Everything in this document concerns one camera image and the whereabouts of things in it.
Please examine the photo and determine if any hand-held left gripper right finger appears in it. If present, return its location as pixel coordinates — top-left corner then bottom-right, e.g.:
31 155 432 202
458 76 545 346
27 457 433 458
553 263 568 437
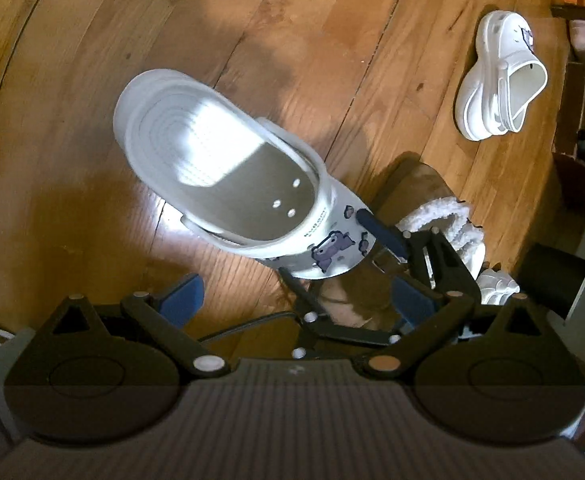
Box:
362 276 548 377

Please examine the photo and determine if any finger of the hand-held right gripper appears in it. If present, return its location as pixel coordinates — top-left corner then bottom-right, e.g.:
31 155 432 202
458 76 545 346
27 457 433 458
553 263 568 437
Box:
356 209 479 303
276 266 407 361

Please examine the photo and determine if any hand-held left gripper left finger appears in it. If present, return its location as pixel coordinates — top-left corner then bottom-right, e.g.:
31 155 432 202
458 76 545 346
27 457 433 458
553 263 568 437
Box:
47 273 232 377

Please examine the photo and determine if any white slide sandal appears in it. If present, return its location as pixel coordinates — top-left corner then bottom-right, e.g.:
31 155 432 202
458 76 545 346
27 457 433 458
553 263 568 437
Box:
476 266 521 307

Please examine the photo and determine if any white clog with charms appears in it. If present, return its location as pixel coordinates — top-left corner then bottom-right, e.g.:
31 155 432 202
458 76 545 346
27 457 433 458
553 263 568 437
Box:
453 10 549 142
112 67 373 281

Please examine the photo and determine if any black box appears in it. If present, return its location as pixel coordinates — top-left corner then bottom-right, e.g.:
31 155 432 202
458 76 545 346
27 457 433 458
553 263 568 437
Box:
519 241 585 322

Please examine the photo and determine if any black cable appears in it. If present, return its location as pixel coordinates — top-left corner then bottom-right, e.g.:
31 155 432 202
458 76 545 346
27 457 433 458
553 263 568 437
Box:
200 310 305 347

